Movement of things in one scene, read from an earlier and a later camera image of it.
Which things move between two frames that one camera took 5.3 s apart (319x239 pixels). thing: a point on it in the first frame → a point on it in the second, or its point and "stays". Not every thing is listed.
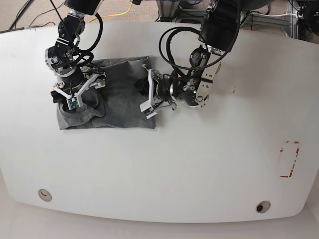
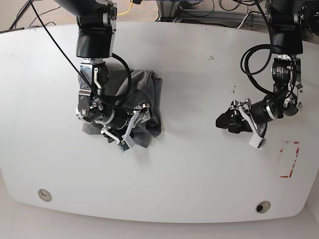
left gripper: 75,84 → 141,113
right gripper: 161,88 → 258,112
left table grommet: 45,194 stays
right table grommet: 262,206 stays
